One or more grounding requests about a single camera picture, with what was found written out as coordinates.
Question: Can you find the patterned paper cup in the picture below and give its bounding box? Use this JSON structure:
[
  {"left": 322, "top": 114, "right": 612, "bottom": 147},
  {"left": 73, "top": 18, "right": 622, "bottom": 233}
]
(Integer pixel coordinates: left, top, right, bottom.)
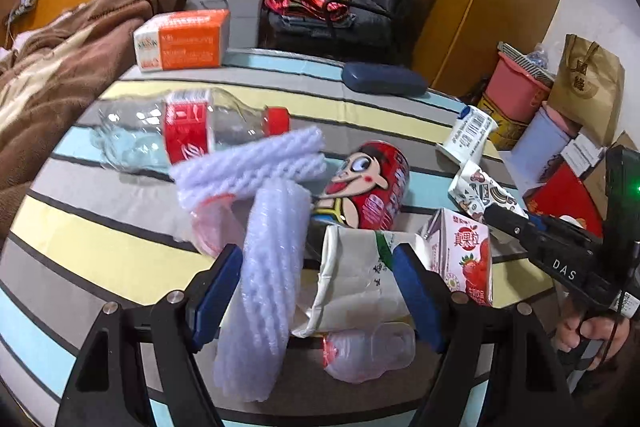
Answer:
[{"left": 447, "top": 159, "right": 527, "bottom": 224}]

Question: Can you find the crushed white paper cup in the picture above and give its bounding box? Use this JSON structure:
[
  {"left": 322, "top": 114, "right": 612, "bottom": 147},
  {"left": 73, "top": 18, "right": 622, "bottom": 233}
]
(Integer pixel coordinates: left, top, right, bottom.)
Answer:
[{"left": 292, "top": 225, "right": 427, "bottom": 339}]

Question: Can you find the blue glasses case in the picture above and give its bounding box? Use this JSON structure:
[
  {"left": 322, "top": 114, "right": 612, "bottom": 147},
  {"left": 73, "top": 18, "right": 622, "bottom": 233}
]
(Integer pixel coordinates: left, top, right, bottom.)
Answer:
[{"left": 342, "top": 61, "right": 429, "bottom": 98}]

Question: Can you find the clear plastic cup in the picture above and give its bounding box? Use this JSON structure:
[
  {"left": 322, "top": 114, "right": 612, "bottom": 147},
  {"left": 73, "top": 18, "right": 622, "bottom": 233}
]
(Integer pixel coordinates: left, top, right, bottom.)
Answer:
[{"left": 190, "top": 194, "right": 257, "bottom": 259}]

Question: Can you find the red plaid bag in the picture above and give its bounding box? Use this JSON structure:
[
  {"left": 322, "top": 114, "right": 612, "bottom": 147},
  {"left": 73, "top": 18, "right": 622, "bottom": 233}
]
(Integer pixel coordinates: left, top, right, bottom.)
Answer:
[{"left": 263, "top": 0, "right": 354, "bottom": 24}]

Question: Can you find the strawberry milk carton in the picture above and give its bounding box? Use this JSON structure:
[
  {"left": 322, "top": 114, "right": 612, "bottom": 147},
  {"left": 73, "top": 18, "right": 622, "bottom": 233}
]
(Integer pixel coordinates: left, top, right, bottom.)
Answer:
[{"left": 419, "top": 207, "right": 495, "bottom": 308}]

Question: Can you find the grey slatted tray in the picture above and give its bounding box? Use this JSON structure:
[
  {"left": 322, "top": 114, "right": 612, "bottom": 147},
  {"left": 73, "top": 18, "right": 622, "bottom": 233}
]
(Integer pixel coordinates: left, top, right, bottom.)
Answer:
[{"left": 496, "top": 40, "right": 557, "bottom": 81}]

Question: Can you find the brown blanket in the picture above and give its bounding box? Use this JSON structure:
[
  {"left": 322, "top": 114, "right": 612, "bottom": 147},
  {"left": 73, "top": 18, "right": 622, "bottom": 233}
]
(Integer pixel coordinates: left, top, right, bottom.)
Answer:
[{"left": 0, "top": 0, "right": 189, "bottom": 240}]

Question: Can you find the clear red-label plastic bottle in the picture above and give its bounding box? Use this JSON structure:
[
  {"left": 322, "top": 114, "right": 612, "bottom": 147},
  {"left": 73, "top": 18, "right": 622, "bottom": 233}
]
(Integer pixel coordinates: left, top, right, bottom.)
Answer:
[{"left": 90, "top": 88, "right": 292, "bottom": 172}]

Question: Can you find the white yogurt cup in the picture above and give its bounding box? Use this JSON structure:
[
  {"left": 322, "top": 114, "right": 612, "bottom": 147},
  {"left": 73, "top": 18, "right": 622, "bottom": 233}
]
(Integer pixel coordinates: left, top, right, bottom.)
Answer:
[{"left": 436, "top": 104, "right": 499, "bottom": 164}]

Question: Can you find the grey drawer cabinet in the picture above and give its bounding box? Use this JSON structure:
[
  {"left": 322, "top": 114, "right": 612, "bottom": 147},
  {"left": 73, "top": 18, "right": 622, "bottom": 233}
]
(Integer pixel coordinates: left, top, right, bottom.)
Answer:
[{"left": 163, "top": 0, "right": 269, "bottom": 51}]

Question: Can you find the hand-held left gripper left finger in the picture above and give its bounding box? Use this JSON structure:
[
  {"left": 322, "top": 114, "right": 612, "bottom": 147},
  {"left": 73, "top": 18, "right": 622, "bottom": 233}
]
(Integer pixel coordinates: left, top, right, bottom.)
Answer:
[{"left": 54, "top": 243, "right": 244, "bottom": 427}]

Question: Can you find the red gift box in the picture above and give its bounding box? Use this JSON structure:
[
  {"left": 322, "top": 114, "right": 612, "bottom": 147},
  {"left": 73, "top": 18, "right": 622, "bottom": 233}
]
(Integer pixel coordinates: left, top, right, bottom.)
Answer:
[{"left": 522, "top": 162, "right": 604, "bottom": 239}]

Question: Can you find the stack of white boxes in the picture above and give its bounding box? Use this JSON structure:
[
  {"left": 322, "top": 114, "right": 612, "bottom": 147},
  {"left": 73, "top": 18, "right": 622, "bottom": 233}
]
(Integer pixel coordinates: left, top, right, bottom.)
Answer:
[{"left": 560, "top": 134, "right": 607, "bottom": 181}]

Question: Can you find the brown paper bag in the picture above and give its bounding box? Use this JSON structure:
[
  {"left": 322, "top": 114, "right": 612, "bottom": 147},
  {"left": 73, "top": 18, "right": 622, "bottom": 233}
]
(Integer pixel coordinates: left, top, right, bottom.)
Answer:
[{"left": 547, "top": 33, "right": 626, "bottom": 146}]

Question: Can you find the light blue cylinder container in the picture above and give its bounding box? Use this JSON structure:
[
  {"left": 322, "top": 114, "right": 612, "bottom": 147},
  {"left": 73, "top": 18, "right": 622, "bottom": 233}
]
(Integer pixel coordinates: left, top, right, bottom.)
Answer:
[{"left": 510, "top": 103, "right": 584, "bottom": 186}]

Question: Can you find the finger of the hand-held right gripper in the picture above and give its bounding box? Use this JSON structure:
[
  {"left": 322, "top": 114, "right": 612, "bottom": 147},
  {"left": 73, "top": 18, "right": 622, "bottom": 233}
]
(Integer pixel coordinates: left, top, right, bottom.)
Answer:
[
  {"left": 482, "top": 204, "right": 544, "bottom": 254},
  {"left": 522, "top": 213, "right": 602, "bottom": 244}
]

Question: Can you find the small crushed plastic bottle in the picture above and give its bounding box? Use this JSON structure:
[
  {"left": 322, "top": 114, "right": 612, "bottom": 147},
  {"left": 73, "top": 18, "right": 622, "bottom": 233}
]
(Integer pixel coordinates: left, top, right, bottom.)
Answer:
[{"left": 321, "top": 321, "right": 417, "bottom": 384}]

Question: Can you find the orange tissue box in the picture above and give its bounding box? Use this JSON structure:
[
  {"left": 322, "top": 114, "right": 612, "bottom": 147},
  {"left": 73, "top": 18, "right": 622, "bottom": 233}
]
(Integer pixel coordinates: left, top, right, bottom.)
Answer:
[{"left": 132, "top": 9, "right": 232, "bottom": 73}]

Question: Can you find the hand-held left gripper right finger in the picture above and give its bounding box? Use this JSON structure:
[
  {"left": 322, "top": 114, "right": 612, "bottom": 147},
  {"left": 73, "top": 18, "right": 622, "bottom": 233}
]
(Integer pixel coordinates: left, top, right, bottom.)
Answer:
[{"left": 392, "top": 244, "right": 588, "bottom": 427}]

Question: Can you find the red cartoon drink can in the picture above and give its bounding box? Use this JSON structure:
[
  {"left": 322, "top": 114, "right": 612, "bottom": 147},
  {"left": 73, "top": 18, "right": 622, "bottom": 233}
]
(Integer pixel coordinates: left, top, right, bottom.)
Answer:
[{"left": 311, "top": 141, "right": 411, "bottom": 232}]

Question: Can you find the white foam net sleeve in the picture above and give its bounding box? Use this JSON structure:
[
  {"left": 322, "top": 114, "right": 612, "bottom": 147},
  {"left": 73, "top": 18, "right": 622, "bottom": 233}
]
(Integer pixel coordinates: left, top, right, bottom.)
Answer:
[
  {"left": 172, "top": 125, "right": 328, "bottom": 210},
  {"left": 214, "top": 179, "right": 313, "bottom": 404}
]

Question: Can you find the pink plastic bucket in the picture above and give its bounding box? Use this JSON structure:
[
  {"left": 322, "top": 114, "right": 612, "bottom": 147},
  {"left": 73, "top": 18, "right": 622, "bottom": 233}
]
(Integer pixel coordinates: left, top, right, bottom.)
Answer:
[{"left": 483, "top": 52, "right": 554, "bottom": 124}]

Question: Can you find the person's right hand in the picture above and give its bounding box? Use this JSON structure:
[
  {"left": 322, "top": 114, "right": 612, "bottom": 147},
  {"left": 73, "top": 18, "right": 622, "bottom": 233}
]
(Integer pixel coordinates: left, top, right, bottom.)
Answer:
[{"left": 555, "top": 303, "right": 633, "bottom": 368}]

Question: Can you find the yellow printed box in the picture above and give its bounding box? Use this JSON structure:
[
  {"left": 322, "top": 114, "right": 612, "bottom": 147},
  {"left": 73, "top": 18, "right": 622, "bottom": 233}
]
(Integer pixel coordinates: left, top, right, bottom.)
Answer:
[{"left": 476, "top": 92, "right": 532, "bottom": 151}]

